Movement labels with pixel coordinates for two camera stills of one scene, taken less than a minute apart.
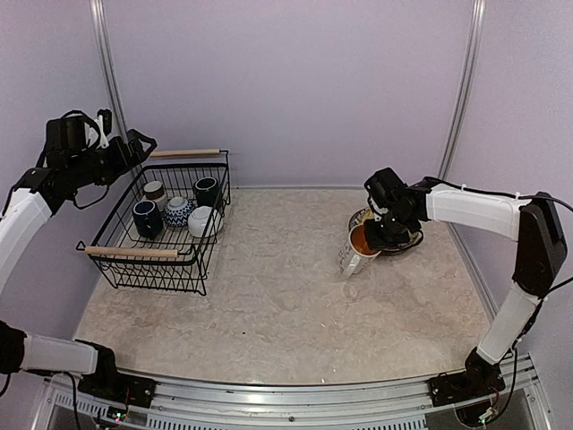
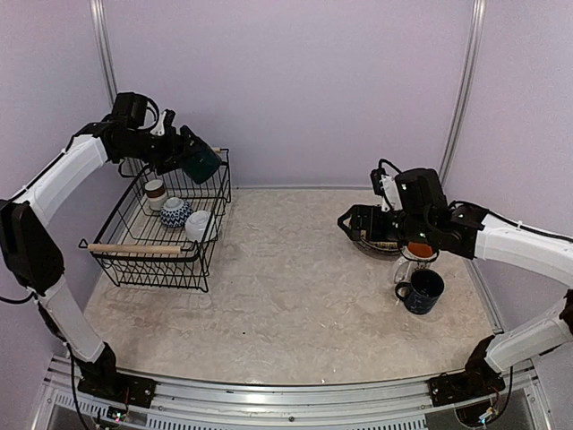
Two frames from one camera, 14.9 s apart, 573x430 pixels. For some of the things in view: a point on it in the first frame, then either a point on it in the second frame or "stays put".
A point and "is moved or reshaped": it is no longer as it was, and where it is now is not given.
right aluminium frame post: x=464 y=101 stays put
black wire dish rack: x=161 y=231 stays put
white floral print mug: x=355 y=251 → x=408 y=263
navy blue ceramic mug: x=148 y=219 → x=422 y=294
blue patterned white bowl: x=177 y=210 stays put
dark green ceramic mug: x=208 y=192 → x=199 y=161
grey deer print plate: x=413 y=239 is moved or reshaped
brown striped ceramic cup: x=154 y=191 stays put
